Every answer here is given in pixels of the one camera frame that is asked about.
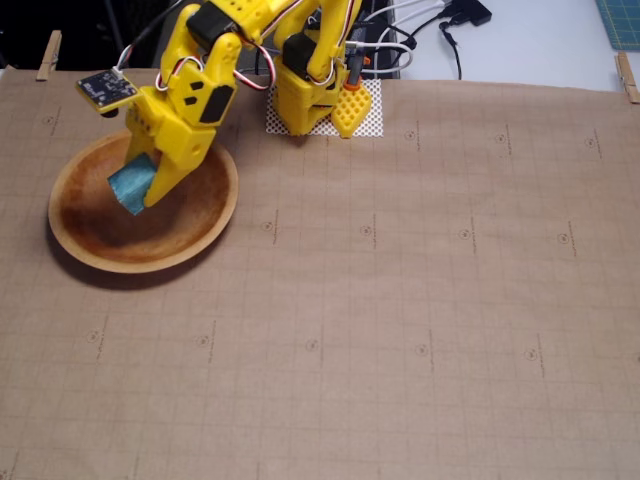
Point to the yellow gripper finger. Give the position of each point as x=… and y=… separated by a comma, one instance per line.
x=141, y=145
x=177, y=160

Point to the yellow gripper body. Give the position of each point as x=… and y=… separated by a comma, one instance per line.
x=181, y=148

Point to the blue rectangular block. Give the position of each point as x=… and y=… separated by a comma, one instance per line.
x=132, y=185

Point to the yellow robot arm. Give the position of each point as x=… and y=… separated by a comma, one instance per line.
x=250, y=15

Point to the yellow robot base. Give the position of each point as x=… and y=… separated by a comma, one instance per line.
x=295, y=110

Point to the round wooden bowl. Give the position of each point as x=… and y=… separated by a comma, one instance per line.
x=150, y=230

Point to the grey metal leg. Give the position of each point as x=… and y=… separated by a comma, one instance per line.
x=116, y=30

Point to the wooden clothespin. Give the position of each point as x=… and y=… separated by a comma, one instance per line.
x=627, y=75
x=49, y=55

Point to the black orange clamp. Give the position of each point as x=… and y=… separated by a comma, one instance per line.
x=354, y=70

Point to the white perforated mat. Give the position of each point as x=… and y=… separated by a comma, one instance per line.
x=372, y=125

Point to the black power adapter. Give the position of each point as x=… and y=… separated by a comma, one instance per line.
x=467, y=12

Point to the brown gridded paper mat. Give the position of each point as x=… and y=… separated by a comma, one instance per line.
x=450, y=300

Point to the green cutting mat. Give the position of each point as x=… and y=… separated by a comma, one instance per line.
x=622, y=22

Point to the black camera circuit board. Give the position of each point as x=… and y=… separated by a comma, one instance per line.
x=107, y=90

